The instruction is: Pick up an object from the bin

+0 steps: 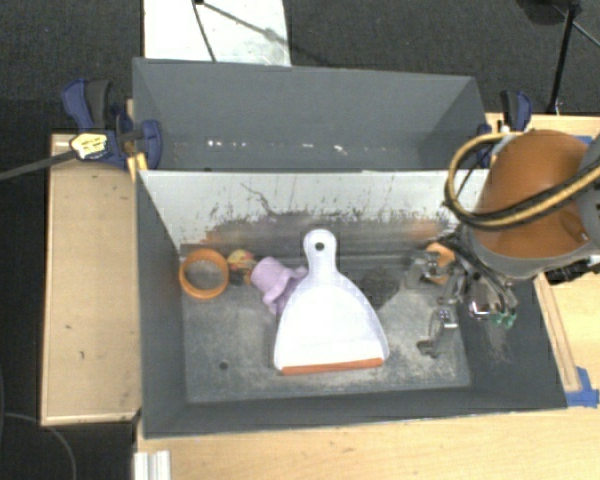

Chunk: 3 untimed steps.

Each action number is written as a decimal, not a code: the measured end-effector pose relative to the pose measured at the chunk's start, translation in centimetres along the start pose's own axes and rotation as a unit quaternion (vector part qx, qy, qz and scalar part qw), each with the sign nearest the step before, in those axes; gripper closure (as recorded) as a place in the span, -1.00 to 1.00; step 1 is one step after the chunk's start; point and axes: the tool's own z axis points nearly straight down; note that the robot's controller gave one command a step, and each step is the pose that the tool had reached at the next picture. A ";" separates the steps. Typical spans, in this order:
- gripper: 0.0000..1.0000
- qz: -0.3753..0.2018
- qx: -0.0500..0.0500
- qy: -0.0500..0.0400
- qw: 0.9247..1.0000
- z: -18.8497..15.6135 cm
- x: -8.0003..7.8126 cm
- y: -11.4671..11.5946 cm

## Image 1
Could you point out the pale wood board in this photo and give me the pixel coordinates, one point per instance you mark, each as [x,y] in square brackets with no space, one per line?
[92,288]

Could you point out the black cylinder on white bracket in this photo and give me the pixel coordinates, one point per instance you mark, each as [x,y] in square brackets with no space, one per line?
[577,270]

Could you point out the yellow and red toy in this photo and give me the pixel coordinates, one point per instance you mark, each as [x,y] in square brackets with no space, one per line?
[241,264]

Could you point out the grey metal bin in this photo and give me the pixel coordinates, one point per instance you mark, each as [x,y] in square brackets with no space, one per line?
[240,328]

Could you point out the white dustpan with orange edge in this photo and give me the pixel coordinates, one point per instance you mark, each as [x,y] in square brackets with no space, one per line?
[327,318]

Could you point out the purple toy cup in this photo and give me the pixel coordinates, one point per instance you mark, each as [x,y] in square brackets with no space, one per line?
[272,278]

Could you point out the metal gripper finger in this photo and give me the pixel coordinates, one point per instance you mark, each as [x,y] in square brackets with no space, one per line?
[439,333]
[422,270]

